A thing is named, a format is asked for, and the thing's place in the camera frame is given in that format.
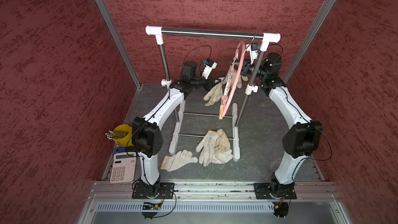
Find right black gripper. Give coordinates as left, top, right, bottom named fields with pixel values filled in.
left=230, top=58, right=269, bottom=78

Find black cuff white glove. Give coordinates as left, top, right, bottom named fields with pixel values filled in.
left=203, top=83, right=223, bottom=106

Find pink clip hanger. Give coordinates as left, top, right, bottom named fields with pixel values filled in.
left=219, top=41, right=246, bottom=119

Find yellow cuff white glove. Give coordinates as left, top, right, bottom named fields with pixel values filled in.
left=222, top=69, right=248, bottom=89

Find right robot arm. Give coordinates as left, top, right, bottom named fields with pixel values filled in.
left=240, top=52, right=323, bottom=198

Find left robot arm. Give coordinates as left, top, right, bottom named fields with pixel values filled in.
left=129, top=59, right=221, bottom=195

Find yellow clothespin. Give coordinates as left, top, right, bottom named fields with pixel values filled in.
left=219, top=105, right=224, bottom=120

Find beige glove on pile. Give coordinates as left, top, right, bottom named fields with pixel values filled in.
left=212, top=129, right=233, bottom=164

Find white glove on pile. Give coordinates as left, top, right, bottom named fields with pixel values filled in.
left=195, top=130, right=222, bottom=167

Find clothes rack with steel bars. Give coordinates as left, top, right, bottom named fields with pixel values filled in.
left=146, top=26, right=281, bottom=162

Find white glove front left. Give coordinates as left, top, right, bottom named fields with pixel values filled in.
left=160, top=150, right=198, bottom=172

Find yellow cup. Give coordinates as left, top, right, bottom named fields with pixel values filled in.
left=113, top=124, right=132, bottom=147

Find pencils in cup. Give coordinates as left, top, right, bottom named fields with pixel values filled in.
left=105, top=131, right=128, bottom=140

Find blue object behind calculator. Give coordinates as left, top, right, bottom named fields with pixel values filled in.
left=112, top=146, right=136, bottom=156

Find white calculator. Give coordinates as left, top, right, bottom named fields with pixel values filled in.
left=110, top=152, right=137, bottom=184

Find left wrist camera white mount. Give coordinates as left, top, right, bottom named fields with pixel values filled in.
left=202, top=58, right=217, bottom=79

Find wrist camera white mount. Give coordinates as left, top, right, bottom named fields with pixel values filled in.
left=202, top=58, right=217, bottom=79
left=246, top=43, right=258, bottom=64

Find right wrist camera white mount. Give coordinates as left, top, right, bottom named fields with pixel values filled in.
left=246, top=43, right=258, bottom=64

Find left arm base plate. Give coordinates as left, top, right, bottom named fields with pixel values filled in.
left=132, top=181, right=175, bottom=200

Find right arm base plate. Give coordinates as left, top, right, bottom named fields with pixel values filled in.
left=254, top=181, right=297, bottom=200

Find aluminium front rail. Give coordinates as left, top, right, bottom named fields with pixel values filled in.
left=88, top=180, right=342, bottom=202

